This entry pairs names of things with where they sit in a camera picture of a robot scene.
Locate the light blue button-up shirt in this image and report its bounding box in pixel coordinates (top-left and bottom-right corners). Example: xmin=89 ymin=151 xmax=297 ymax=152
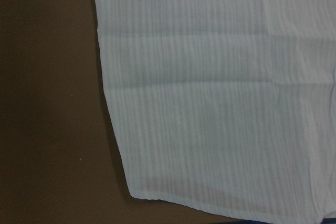
xmin=95 ymin=0 xmax=335 ymax=223

